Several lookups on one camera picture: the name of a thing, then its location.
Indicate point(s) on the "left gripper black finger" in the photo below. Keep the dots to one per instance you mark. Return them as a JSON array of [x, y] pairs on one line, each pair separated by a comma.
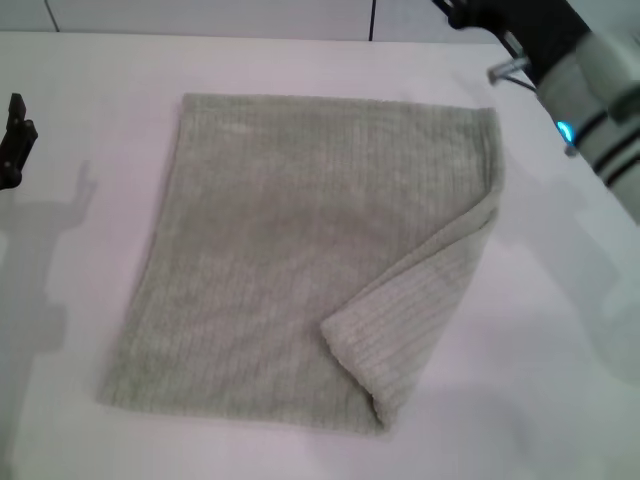
[[20, 145]]

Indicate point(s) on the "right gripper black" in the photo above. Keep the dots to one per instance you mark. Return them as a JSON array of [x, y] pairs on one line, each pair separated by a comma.
[[540, 30]]

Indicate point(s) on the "light green ribbed towel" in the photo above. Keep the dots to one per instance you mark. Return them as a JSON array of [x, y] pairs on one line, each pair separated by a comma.
[[280, 240]]

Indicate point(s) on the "black vertical wall strip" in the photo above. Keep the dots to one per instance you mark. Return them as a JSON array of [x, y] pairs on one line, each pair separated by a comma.
[[372, 20]]

